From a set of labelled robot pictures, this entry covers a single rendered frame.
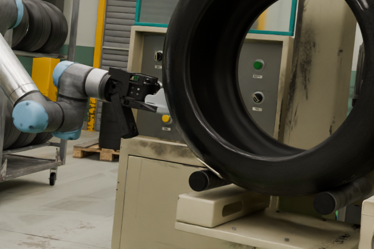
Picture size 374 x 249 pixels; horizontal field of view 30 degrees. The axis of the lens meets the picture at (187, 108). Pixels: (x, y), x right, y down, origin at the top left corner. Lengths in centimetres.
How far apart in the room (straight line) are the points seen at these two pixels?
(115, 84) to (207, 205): 41
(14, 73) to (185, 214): 54
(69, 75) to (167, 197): 66
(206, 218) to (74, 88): 50
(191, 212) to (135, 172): 80
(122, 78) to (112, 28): 1003
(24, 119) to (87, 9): 1024
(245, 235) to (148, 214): 84
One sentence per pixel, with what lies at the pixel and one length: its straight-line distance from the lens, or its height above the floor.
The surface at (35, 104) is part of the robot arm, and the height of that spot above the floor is 102.
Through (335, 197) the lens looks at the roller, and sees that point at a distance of 143.
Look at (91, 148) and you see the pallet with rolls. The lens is 826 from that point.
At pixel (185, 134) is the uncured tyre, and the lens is 152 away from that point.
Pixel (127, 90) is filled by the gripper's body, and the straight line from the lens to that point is 167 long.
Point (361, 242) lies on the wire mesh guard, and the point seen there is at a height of 95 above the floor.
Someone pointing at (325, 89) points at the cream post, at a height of 112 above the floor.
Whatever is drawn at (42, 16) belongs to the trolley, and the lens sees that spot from 581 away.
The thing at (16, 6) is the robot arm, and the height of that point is 126.
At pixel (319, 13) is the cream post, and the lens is 181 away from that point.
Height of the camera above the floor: 113
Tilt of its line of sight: 3 degrees down
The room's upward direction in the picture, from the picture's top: 6 degrees clockwise
